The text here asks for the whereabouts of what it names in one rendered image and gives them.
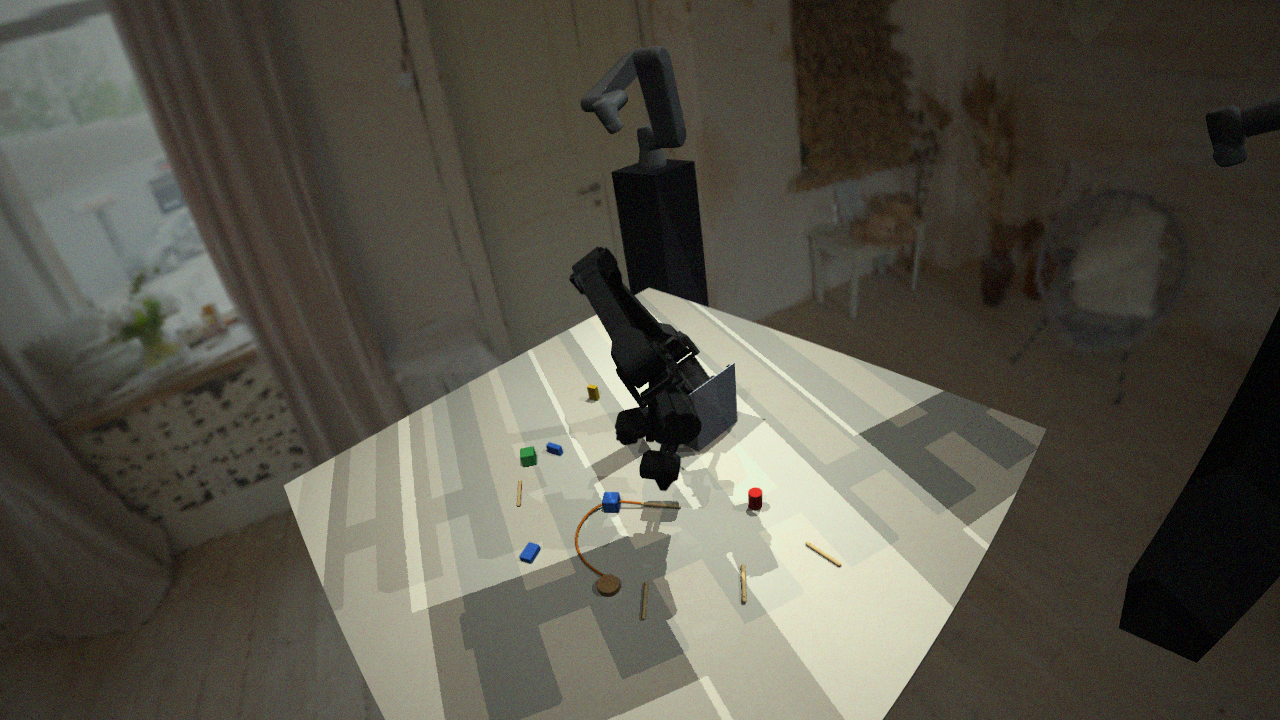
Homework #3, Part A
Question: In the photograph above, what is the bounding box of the round wooden disc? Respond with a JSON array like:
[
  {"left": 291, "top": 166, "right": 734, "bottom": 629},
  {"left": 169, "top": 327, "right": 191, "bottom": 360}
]
[{"left": 596, "top": 575, "right": 620, "bottom": 597}]

